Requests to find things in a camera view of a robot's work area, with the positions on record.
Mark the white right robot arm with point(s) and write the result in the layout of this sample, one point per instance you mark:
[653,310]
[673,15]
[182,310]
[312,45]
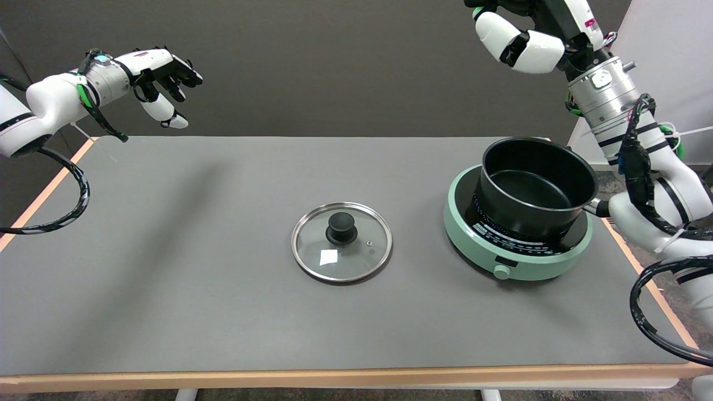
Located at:
[607,97]

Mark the glass lid with black knob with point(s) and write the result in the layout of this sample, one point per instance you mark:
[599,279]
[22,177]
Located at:
[341,228]

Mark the grey table mat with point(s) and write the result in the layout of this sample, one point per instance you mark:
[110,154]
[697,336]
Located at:
[223,278]

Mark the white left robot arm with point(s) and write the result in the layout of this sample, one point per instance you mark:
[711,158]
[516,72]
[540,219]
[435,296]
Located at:
[50,100]

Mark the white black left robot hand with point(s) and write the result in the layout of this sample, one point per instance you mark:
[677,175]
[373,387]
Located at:
[150,61]

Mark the green round induction cooker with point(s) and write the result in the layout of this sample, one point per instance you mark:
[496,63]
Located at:
[473,248]

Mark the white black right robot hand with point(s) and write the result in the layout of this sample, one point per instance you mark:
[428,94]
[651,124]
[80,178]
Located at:
[540,53]

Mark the white table leg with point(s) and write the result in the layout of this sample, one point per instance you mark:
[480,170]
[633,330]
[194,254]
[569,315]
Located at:
[491,395]
[186,395]

